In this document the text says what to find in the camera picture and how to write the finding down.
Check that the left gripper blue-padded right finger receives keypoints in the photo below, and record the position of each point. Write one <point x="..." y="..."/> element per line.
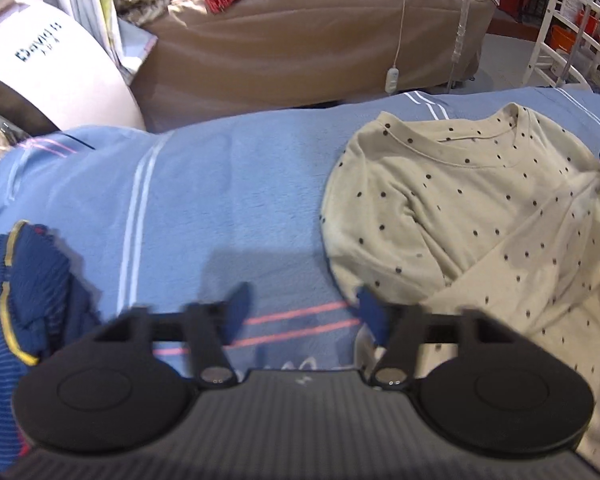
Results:
<point x="386" y="349"/>

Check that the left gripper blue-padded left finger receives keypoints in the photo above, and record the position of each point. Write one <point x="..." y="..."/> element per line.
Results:
<point x="207" y="329"/>

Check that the beige polka dot shirt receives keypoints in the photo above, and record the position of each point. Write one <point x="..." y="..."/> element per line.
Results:
<point x="501" y="214"/>

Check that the navy and red clothes pile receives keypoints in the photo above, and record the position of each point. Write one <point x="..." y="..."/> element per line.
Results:
<point x="43" y="308"/>

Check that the blue striped bed sheet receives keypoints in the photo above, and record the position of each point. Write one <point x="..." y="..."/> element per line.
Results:
<point x="164" y="219"/>

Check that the white metal rack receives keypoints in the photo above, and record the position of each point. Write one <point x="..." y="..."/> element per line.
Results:
<point x="566" y="52"/>

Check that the brown covered sofa bed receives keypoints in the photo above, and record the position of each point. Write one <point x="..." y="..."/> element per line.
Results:
<point x="268" y="54"/>

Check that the white David B machine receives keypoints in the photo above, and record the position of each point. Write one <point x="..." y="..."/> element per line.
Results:
<point x="51" y="61"/>

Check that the white paper stack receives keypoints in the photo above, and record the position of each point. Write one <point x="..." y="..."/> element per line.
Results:
<point x="126" y="44"/>

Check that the white corded switch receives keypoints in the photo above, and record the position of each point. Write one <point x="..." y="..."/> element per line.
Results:
<point x="393" y="73"/>

